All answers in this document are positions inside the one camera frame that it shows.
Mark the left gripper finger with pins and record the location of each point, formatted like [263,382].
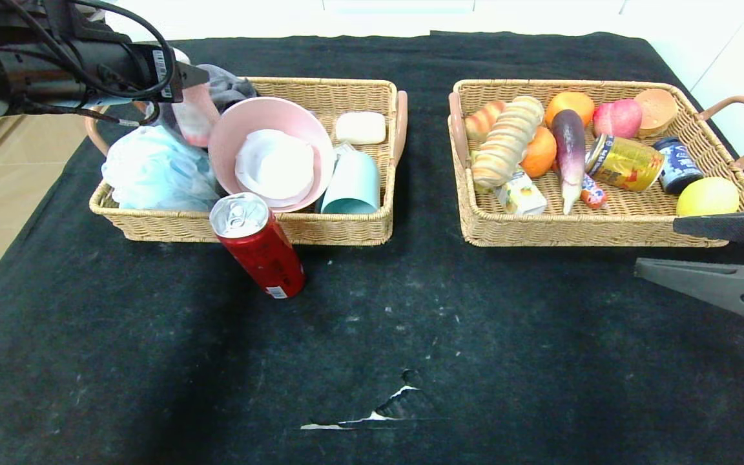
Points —
[194,76]

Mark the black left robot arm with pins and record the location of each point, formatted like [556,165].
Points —
[36,71]

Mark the teal plastic cup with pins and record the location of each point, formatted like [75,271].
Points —
[351,183]

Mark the white soap bar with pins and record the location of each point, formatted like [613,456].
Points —
[360,128]

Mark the orange fruit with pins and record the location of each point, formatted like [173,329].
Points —
[571,106]
[541,155]

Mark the red peach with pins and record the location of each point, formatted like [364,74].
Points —
[617,119]

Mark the white dish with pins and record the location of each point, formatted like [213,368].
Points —
[274,166]

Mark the yellow drink can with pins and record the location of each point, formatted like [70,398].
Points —
[627,165]

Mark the red soda can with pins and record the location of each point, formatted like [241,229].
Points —
[261,250]

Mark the long striped bread roll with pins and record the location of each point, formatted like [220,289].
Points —
[507,142]

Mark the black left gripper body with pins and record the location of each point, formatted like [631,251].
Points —
[166,73]

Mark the round brown bun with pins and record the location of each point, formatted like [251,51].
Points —
[659,111]

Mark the pink bowl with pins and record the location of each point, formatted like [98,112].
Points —
[267,115]

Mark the clear plastic wrapper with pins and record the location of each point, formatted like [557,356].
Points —
[344,150]

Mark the small juice carton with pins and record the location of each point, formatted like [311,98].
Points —
[522,197]

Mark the yellow lemon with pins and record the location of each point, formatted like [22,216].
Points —
[708,196]

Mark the dark blue tin can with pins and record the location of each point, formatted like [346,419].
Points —
[679,168]

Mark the croissant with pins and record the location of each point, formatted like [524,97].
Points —
[483,121]

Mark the white low cabinet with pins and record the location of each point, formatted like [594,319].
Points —
[346,16]

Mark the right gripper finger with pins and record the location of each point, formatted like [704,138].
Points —
[737,227]
[721,287]

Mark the pink lotion bottle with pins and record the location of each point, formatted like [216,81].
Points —
[196,119]

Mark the grey cloth with tag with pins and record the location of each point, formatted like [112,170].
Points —
[233,87]

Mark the purple eggplant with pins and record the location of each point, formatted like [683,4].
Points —
[569,148]

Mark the light blue bath pouf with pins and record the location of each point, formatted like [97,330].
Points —
[152,171]

